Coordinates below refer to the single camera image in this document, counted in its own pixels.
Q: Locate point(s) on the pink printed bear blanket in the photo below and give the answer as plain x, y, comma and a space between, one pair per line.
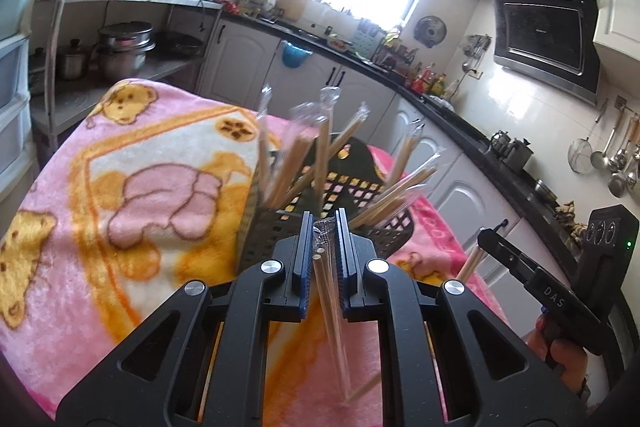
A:
165, 147

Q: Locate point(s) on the blue hanging item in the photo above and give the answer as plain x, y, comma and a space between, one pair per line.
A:
297, 56

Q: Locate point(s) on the stacked steel pots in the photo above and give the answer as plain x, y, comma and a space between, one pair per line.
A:
122, 52

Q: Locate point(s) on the bamboo chopstick pair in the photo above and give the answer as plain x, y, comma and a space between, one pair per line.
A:
327, 307
470, 263

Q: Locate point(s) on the black wok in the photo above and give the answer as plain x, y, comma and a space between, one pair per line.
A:
180, 43

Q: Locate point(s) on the steel bowl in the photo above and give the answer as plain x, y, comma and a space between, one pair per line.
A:
545, 191

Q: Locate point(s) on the person's right hand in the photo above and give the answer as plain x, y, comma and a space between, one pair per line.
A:
565, 367

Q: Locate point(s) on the ginger roots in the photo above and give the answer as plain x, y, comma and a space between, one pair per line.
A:
569, 221

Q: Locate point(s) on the hanging steel ladle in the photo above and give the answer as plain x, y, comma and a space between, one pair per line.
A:
617, 185
599, 159

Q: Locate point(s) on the steel mesh strainer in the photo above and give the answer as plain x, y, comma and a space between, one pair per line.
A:
580, 154

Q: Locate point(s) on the small wall fan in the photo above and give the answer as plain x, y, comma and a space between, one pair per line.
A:
430, 32

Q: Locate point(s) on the dark green utensil basket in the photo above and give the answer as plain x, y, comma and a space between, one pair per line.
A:
265, 237

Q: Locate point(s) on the light blue knife block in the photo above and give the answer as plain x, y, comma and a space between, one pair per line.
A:
367, 42

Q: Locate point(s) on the bunch of chopsticks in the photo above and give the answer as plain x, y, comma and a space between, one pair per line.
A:
323, 152

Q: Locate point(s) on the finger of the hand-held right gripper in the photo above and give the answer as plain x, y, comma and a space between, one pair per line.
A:
500, 249

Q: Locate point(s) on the black range hood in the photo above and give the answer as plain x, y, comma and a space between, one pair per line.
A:
545, 32

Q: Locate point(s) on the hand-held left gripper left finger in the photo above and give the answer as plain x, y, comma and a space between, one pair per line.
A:
302, 257

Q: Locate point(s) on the row of condiment bottles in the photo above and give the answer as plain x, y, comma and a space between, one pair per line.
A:
430, 79

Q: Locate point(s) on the pastel plastic drawer tower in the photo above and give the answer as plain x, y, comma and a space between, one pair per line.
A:
15, 72

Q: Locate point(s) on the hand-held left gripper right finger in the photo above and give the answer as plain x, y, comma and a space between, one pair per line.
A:
345, 257

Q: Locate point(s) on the hanging kitchen utensils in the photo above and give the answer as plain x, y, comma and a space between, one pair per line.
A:
474, 52

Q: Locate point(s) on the white upper cabinet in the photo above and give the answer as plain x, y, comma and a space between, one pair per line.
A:
620, 7

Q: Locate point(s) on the steel teapot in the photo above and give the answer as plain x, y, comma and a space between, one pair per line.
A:
500, 143

